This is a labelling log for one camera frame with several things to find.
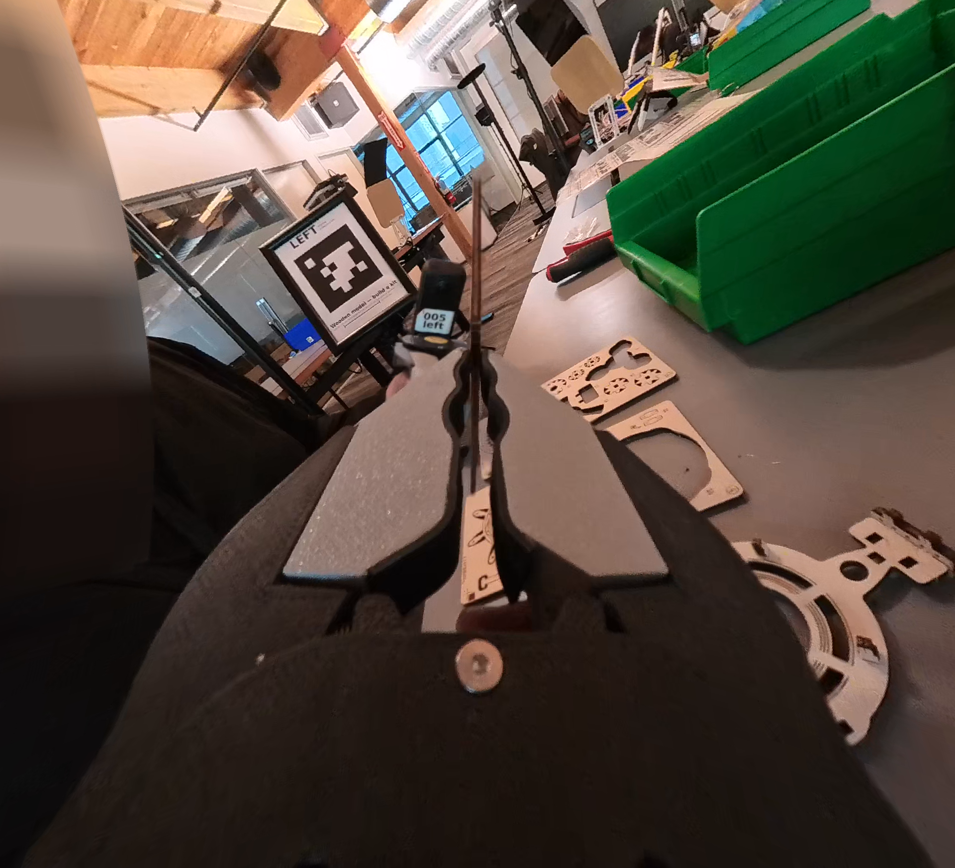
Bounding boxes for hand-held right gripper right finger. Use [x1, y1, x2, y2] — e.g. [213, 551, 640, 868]
[476, 350, 670, 599]

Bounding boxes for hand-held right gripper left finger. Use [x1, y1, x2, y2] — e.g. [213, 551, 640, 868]
[281, 352, 473, 611]

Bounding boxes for wooden sheet with blob cutouts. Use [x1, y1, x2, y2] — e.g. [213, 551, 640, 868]
[457, 176, 527, 608]

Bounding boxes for wooden sheet with gears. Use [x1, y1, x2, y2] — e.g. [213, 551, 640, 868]
[542, 337, 677, 423]

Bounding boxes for round wooden frame part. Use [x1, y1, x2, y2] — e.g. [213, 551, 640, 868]
[731, 507, 955, 747]

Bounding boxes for framed marker sign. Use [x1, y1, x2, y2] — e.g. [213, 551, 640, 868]
[260, 195, 419, 356]

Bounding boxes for wooden sheet with ship wheel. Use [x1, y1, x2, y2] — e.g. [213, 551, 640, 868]
[604, 400, 746, 512]

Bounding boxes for red and black pliers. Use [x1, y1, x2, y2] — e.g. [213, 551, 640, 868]
[545, 232, 616, 283]

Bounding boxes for dark jacket on stand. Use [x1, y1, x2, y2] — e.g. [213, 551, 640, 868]
[520, 129, 572, 192]

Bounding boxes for printed paper sheets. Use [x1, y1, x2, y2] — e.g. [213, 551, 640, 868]
[560, 92, 747, 201]

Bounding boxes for green plastic bin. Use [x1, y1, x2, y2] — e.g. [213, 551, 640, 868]
[705, 0, 874, 91]
[606, 0, 955, 345]

